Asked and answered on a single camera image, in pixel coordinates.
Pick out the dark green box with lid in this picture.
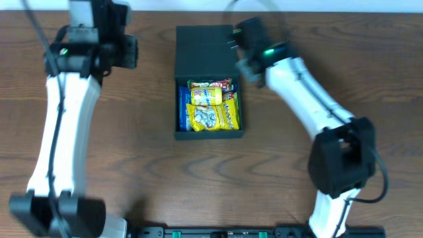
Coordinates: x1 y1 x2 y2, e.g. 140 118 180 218
174 24 244 140

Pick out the red KitKat bar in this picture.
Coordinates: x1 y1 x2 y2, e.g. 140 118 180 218
187 78 232 91

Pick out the Haribo gummy candy bag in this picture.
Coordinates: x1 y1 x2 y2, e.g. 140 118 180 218
222 91 237 101

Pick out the yellow Mentos gum bottle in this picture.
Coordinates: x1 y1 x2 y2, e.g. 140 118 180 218
191 87 223 106

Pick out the blue Oreo cookie pack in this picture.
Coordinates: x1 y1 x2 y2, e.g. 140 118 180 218
178 85 192 132

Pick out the yellow seed snack bag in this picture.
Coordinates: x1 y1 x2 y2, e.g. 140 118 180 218
186 98 240 132

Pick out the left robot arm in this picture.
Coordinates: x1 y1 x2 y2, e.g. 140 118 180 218
9 0 138 238

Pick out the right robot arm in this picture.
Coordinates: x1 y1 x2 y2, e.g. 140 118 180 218
233 18 385 237

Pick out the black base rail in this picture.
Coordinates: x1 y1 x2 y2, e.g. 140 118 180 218
127 225 387 238

